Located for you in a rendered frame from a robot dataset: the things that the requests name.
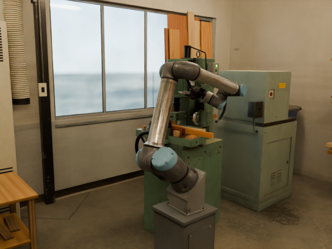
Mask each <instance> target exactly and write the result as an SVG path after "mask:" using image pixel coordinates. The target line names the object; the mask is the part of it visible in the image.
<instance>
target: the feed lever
mask: <svg viewBox="0 0 332 249"><path fill-rule="evenodd" d="M186 81H187V83H188V85H189V87H190V89H191V88H192V87H191V86H190V83H189V81H188V80H186ZM196 101H197V104H196V109H198V110H205V108H204V103H200V102H199V101H198V99H196Z"/></svg>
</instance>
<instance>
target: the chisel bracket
mask: <svg viewBox="0 0 332 249"><path fill-rule="evenodd" d="M185 113H186V111H179V112H171V113H170V116H173V117H170V118H169V120H170V121H175V122H177V121H180V120H184V119H185V117H184V116H183V115H184V114H185Z"/></svg>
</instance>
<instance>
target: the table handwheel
mask: <svg viewBox="0 0 332 249"><path fill-rule="evenodd" d="M146 134H148V135H149V131H143V132H141V133H140V134H139V135H138V136H137V138H136V141H135V152H136V154H137V152H138V151H139V150H138V143H139V140H140V138H141V139H142V141H143V143H145V140H144V139H143V137H142V136H143V135H146Z"/></svg>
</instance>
